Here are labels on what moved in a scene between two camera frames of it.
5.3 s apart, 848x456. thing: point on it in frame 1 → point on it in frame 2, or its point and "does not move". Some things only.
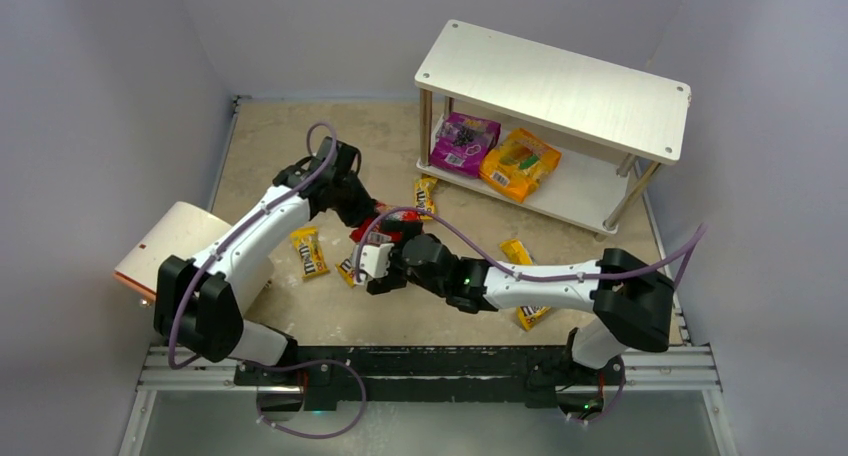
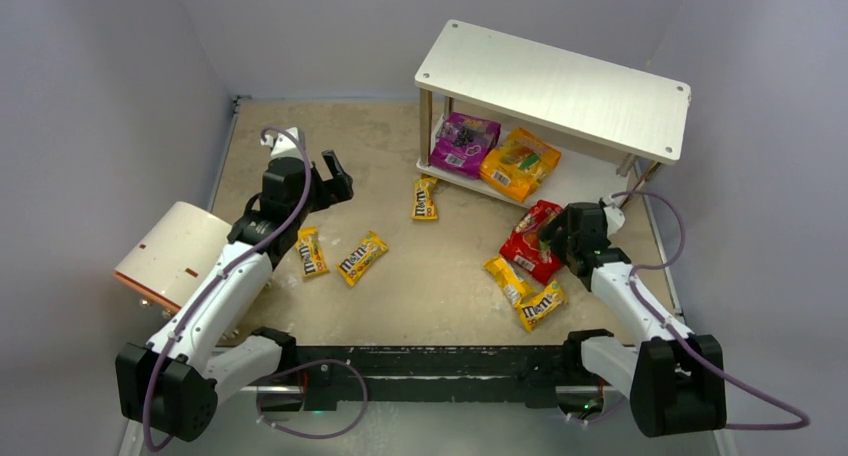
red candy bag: [369, 229] → [524, 246]
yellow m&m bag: [306, 242] does not move
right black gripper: [395, 267] → [556, 235]
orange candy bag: [518, 164] does not move
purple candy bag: [460, 144] does not move
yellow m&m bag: [531, 314] does not move
